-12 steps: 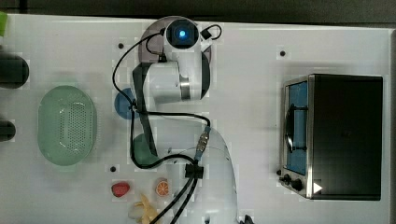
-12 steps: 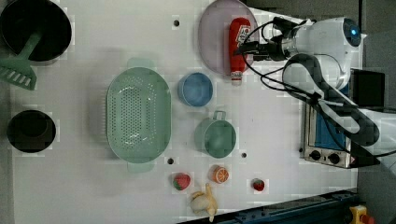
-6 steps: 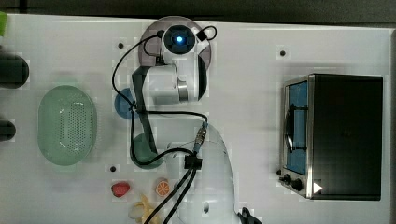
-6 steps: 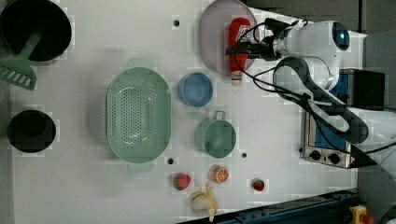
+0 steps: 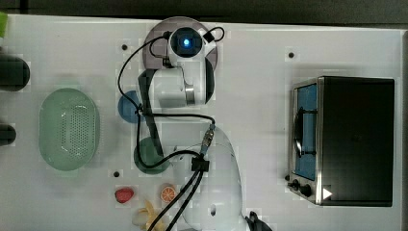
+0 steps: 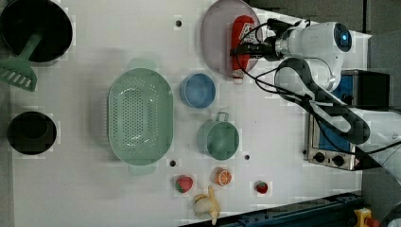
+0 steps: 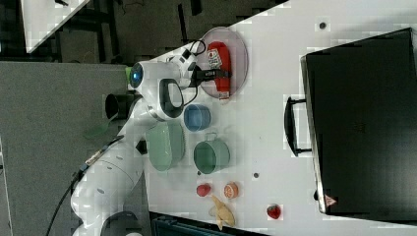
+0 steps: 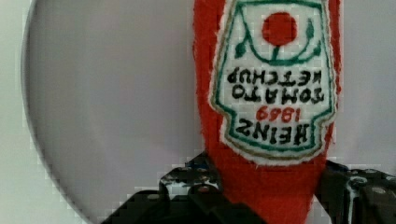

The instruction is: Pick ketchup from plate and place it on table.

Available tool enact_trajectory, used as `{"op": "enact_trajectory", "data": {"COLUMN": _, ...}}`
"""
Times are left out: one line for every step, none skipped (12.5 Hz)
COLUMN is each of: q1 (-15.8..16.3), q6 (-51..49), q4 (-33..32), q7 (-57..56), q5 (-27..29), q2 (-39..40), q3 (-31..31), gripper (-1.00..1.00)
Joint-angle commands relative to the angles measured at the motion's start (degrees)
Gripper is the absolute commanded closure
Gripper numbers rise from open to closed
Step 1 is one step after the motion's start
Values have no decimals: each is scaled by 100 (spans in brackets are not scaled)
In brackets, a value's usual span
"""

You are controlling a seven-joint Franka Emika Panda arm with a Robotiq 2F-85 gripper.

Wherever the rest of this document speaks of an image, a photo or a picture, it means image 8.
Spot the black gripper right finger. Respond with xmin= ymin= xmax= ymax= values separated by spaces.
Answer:
xmin=315 ymin=161 xmax=396 ymax=224

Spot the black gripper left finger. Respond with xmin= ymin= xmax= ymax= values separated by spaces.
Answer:
xmin=101 ymin=152 xmax=265 ymax=224

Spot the red plush ketchup bottle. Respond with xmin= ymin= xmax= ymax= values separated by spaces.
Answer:
xmin=193 ymin=0 xmax=341 ymax=224

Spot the grey round plate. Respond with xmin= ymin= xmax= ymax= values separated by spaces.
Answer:
xmin=21 ymin=0 xmax=395 ymax=224

